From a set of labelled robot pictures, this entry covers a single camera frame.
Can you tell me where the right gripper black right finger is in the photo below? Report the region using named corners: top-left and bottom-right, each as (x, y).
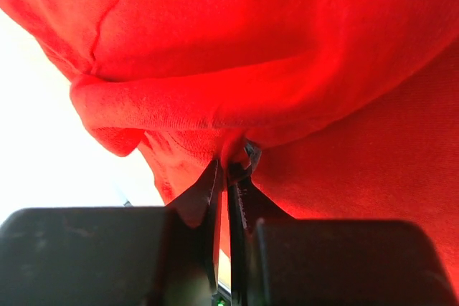
top-left (227, 143), bottom-right (454, 305)

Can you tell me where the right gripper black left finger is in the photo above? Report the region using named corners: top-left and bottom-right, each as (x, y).
top-left (1, 160), bottom-right (224, 305)

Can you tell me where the red t shirt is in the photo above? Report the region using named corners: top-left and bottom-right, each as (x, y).
top-left (1, 0), bottom-right (458, 285)

